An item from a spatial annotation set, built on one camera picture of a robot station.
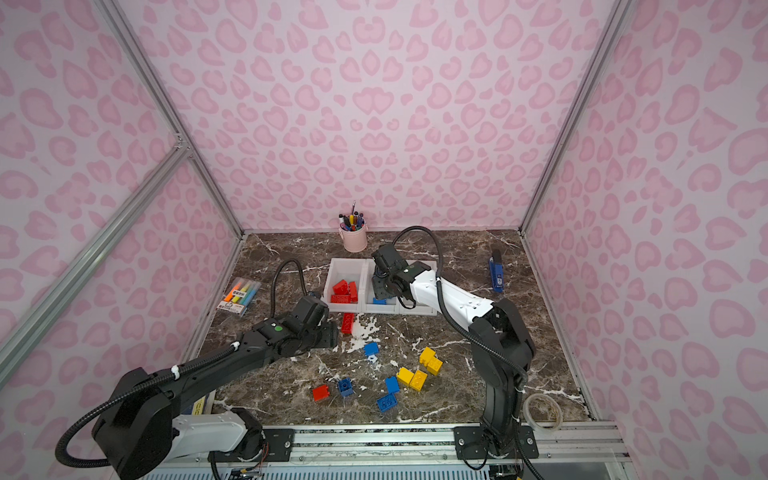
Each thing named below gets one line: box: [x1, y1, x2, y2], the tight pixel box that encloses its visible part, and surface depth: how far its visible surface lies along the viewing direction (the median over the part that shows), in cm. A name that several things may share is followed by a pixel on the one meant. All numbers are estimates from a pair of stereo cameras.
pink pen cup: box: [338, 205, 368, 253], surface depth 109 cm
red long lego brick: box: [342, 312, 355, 335], surface depth 95 cm
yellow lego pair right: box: [419, 346, 443, 376], surface depth 86 cm
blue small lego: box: [385, 376, 400, 394], surface depth 84 cm
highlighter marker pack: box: [217, 277, 262, 317], surface depth 102 cm
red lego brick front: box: [312, 384, 331, 402], surface depth 84 cm
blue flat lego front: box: [376, 393, 398, 412], surface depth 81 cm
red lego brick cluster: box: [330, 279, 359, 304], surface depth 100 cm
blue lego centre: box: [364, 342, 379, 357], surface depth 92 cm
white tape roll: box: [523, 393, 563, 432], surface depth 79 cm
